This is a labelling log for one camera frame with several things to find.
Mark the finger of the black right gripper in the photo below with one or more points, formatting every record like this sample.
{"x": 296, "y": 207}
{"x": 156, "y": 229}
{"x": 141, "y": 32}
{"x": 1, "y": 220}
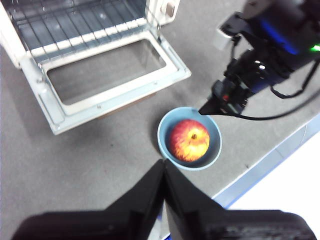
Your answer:
{"x": 212, "y": 107}

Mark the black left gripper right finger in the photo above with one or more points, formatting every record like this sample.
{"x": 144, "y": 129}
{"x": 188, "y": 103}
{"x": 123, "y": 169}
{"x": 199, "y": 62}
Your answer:
{"x": 225, "y": 225}

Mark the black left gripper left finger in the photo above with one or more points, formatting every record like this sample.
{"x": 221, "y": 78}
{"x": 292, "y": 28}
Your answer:
{"x": 105, "y": 225}

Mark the red yellow apple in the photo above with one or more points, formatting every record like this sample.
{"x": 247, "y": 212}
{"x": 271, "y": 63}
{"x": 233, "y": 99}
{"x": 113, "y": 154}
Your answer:
{"x": 190, "y": 141}

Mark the blue ribbed bowl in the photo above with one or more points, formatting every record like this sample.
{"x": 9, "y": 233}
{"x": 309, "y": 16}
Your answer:
{"x": 165, "y": 145}

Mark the beige oven knob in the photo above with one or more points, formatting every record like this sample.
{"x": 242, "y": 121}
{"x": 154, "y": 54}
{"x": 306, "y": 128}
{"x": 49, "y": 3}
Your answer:
{"x": 169, "y": 8}

